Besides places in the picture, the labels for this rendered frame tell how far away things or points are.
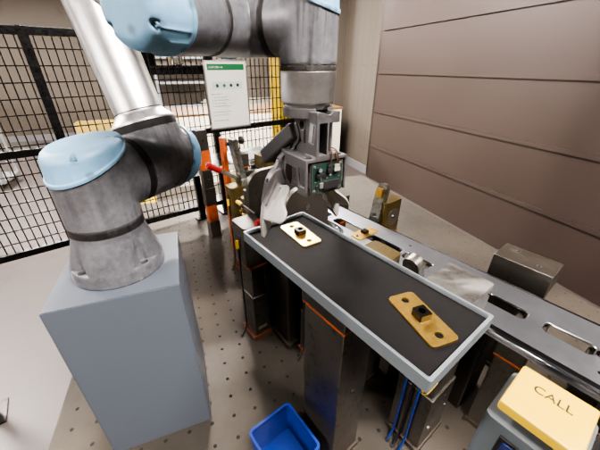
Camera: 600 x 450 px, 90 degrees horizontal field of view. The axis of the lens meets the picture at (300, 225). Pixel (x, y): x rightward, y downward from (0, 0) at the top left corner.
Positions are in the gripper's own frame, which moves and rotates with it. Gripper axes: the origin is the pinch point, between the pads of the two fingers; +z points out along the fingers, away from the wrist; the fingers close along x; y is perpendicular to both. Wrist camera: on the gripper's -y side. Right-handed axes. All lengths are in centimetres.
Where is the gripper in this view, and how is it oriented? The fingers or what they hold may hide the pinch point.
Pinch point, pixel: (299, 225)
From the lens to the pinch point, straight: 53.0
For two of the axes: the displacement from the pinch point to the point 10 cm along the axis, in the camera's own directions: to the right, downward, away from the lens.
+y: 5.3, 4.0, -7.5
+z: 0.0, 8.8, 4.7
